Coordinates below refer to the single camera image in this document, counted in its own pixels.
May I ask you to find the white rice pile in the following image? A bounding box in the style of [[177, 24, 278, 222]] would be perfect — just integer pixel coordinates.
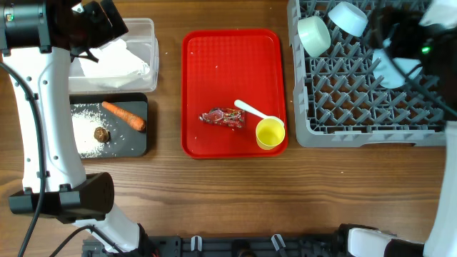
[[71, 104, 108, 158]]

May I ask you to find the brown mushroom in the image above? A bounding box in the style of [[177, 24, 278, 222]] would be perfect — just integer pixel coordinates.
[[94, 127, 110, 143]]

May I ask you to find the white plastic spoon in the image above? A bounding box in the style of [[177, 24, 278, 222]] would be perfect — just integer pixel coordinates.
[[234, 99, 285, 126]]

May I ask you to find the white napkin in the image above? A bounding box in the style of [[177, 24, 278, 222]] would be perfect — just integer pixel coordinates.
[[78, 39, 151, 89]]

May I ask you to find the yellow plastic cup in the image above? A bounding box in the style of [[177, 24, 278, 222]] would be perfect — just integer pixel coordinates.
[[255, 119, 286, 150]]

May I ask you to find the red snack wrapper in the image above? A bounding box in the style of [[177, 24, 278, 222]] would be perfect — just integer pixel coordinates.
[[199, 108, 246, 129]]

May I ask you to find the orange carrot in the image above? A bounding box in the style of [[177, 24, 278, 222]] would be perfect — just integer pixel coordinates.
[[101, 101, 146, 131]]

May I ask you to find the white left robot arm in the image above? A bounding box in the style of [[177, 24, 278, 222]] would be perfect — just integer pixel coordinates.
[[1, 0, 159, 256]]

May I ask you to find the grey dishwasher rack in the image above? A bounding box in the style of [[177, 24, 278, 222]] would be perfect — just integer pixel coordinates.
[[287, 0, 446, 147]]

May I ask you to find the black tray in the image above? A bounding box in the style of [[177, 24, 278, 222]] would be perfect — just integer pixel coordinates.
[[70, 93, 149, 158]]

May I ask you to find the light blue bowl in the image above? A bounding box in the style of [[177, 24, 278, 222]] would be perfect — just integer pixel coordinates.
[[328, 1, 368, 37]]

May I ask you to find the light blue plate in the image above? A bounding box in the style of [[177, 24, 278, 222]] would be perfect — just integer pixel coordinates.
[[373, 49, 422, 89]]

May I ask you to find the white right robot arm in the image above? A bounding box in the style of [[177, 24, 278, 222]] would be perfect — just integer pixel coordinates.
[[328, 1, 456, 256]]

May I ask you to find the red serving tray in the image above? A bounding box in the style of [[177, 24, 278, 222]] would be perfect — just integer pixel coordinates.
[[181, 29, 288, 158]]

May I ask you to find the green bowl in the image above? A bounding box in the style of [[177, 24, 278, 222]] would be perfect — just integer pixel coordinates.
[[297, 16, 331, 58]]

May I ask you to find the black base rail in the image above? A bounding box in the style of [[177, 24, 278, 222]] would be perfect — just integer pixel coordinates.
[[81, 233, 343, 257]]

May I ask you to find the clear plastic bin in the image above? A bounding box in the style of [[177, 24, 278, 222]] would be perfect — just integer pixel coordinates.
[[69, 18, 159, 94]]

